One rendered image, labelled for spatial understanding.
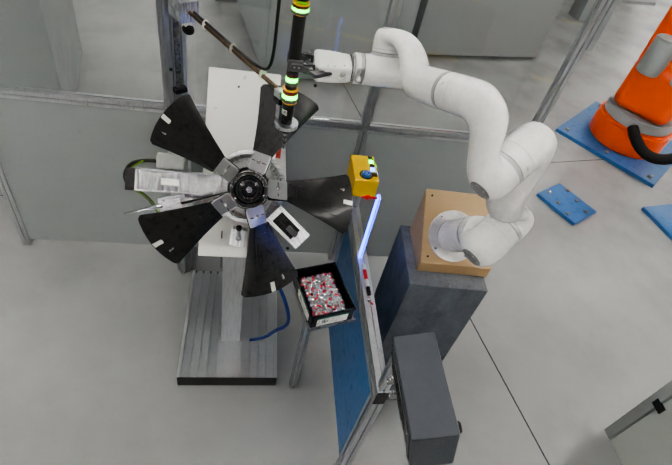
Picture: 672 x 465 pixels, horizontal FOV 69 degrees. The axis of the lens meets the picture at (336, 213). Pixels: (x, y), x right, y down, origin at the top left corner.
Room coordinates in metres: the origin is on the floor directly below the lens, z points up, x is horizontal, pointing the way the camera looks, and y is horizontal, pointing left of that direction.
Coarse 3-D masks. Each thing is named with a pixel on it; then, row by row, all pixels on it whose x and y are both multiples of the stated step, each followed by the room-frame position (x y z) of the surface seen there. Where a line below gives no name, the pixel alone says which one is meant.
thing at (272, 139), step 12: (264, 84) 1.44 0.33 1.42; (264, 96) 1.41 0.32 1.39; (300, 96) 1.38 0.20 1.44; (264, 108) 1.38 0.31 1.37; (300, 108) 1.35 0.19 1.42; (312, 108) 1.35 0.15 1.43; (264, 120) 1.35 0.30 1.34; (300, 120) 1.32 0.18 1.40; (264, 132) 1.31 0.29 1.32; (276, 132) 1.30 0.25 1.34; (264, 144) 1.28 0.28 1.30; (276, 144) 1.26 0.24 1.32
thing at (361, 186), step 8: (352, 160) 1.61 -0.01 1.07; (360, 160) 1.62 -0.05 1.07; (368, 160) 1.63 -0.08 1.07; (352, 168) 1.56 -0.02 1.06; (360, 168) 1.57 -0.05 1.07; (368, 168) 1.58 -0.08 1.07; (352, 176) 1.53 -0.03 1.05; (360, 176) 1.52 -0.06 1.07; (352, 184) 1.51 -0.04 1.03; (360, 184) 1.50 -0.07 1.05; (368, 184) 1.50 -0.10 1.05; (376, 184) 1.51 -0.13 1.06; (352, 192) 1.49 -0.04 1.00; (360, 192) 1.50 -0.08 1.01; (368, 192) 1.51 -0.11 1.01
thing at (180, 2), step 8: (168, 0) 1.60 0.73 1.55; (176, 0) 1.57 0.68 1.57; (184, 0) 1.58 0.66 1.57; (192, 0) 1.60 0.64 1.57; (168, 8) 1.61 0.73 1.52; (176, 8) 1.57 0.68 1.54; (184, 8) 1.56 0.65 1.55; (192, 8) 1.59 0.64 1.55; (176, 16) 1.57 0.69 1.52; (184, 16) 1.56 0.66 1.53
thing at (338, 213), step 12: (288, 180) 1.26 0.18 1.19; (300, 180) 1.28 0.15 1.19; (312, 180) 1.29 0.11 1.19; (324, 180) 1.31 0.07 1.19; (336, 180) 1.32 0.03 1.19; (348, 180) 1.33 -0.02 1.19; (288, 192) 1.20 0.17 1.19; (300, 192) 1.22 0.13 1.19; (312, 192) 1.23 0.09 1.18; (324, 192) 1.25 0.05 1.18; (336, 192) 1.27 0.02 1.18; (348, 192) 1.29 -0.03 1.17; (300, 204) 1.17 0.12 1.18; (312, 204) 1.19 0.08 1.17; (324, 204) 1.20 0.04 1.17; (336, 204) 1.22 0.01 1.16; (324, 216) 1.16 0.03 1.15; (336, 216) 1.18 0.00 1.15; (348, 216) 1.20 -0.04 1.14; (336, 228) 1.15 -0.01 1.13
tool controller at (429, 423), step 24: (408, 336) 0.73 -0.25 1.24; (432, 336) 0.73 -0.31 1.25; (408, 360) 0.66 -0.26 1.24; (432, 360) 0.67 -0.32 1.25; (408, 384) 0.60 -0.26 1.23; (432, 384) 0.61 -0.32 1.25; (408, 408) 0.54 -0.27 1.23; (432, 408) 0.55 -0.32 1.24; (408, 432) 0.49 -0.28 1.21; (432, 432) 0.50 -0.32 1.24; (456, 432) 0.50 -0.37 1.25; (408, 456) 0.49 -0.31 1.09; (432, 456) 0.49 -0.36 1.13
